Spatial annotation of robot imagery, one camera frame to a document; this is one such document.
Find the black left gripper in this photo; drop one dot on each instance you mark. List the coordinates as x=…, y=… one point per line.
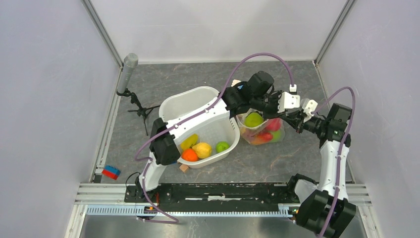
x=274, y=114

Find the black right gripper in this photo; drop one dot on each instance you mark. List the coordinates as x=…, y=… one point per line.
x=296, y=119

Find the green pear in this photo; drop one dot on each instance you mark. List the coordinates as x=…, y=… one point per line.
x=276, y=136

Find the clear dotted zip bag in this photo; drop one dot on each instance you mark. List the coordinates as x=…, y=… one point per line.
x=241, y=117

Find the green apple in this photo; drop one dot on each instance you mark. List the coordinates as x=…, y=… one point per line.
x=253, y=119

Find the red orange mango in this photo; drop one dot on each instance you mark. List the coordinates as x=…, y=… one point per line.
x=261, y=138

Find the red grape bunch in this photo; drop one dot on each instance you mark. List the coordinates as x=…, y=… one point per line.
x=247, y=133

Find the red apple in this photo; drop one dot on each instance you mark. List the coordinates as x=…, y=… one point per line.
x=273, y=125

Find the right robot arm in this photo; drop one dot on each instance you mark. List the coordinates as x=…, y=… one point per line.
x=325, y=208

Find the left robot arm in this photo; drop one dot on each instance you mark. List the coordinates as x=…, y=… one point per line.
x=164, y=142

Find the white and blue block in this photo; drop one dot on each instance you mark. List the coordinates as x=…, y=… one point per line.
x=237, y=83

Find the small green lime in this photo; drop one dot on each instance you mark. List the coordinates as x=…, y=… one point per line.
x=222, y=146

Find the yellow bumpy lemon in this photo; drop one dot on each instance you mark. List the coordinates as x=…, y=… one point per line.
x=203, y=150

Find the white plastic basket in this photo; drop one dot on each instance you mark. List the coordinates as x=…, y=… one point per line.
x=190, y=111

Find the yellow starfruit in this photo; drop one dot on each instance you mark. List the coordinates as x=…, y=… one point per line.
x=189, y=142

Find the orange fruit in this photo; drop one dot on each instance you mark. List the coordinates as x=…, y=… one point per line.
x=189, y=155

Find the small wooden cube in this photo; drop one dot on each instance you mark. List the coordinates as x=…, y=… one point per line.
x=184, y=168

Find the black microphone tripod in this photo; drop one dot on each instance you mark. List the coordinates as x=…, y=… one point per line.
x=142, y=112

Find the grey microphone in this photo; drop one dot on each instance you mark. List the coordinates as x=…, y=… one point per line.
x=130, y=63

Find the red blue block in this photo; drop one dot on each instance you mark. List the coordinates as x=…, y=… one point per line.
x=111, y=172

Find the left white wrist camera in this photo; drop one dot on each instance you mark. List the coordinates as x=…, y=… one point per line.
x=289, y=100

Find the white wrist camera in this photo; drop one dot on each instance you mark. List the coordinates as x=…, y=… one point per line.
x=308, y=106
x=289, y=100

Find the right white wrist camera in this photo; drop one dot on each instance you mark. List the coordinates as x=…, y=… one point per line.
x=308, y=106

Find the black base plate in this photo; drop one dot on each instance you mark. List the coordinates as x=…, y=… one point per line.
x=214, y=197

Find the aluminium rail frame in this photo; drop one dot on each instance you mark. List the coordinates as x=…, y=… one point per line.
x=108, y=199

